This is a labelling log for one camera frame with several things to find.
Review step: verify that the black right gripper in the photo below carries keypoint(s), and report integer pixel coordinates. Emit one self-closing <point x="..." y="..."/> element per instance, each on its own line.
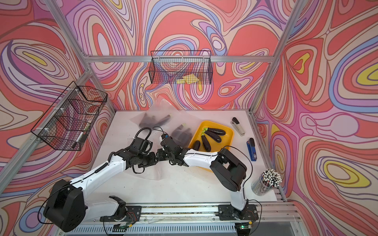
<point x="160" y="155"/>

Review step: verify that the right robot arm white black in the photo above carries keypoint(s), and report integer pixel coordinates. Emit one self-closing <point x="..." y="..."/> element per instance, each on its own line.
<point x="229" y="170"/>

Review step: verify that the yellow cloth in basket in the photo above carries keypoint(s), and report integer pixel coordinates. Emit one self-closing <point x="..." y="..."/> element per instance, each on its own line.
<point x="188" y="79"/>

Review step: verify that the clear zip-top plastic bag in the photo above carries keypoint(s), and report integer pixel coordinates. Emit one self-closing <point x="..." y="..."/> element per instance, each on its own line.
<point x="160" y="109"/>

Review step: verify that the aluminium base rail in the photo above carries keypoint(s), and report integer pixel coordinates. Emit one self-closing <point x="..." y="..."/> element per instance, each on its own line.
<point x="266" y="219"/>

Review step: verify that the purple eggplant in tray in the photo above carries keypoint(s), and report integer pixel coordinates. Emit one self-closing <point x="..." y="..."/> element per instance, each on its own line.
<point x="206" y="143"/>
<point x="217" y="131"/>
<point x="214" y="136"/>
<point x="196" y="145"/>

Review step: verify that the aluminium frame post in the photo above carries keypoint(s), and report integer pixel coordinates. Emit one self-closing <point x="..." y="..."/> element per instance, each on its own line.
<point x="288" y="29"/>
<point x="38" y="68"/>

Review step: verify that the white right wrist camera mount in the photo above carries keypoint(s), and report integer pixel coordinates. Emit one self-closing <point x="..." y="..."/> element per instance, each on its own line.
<point x="164" y="137"/>

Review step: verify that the blue black tool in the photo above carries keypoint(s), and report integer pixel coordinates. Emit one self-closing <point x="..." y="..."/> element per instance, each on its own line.
<point x="252" y="149"/>

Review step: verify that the black wire basket wall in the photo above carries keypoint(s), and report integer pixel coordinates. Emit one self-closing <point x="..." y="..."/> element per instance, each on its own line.
<point x="167" y="71"/>
<point x="68" y="122"/>

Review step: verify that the black wire basket back wall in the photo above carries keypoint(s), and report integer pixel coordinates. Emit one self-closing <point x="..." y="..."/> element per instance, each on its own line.
<point x="167" y="71"/>

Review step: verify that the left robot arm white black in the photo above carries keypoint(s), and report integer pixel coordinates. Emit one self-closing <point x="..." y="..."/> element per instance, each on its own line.
<point x="67" y="207"/>

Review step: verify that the yellow plastic tray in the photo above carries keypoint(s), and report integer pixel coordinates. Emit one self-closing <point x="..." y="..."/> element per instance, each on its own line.
<point x="203" y="160"/>

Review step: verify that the aluminium frame post left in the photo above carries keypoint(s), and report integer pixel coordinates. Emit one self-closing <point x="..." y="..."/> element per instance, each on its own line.
<point x="38" y="68"/>

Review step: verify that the aluminium frame post right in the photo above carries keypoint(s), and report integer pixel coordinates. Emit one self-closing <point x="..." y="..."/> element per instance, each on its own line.
<point x="288" y="29"/>

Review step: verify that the aluminium horizontal back bar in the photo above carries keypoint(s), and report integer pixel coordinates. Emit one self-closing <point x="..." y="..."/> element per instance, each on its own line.
<point x="143" y="59"/>

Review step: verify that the black wire basket left wall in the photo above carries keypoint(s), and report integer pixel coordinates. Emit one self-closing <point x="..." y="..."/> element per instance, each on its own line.
<point x="68" y="122"/>

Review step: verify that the grey black stapler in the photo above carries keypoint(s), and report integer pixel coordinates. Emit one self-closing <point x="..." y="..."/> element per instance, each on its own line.
<point x="237" y="126"/>

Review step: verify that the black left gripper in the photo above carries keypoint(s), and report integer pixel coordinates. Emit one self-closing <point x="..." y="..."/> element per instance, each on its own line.
<point x="153" y="160"/>

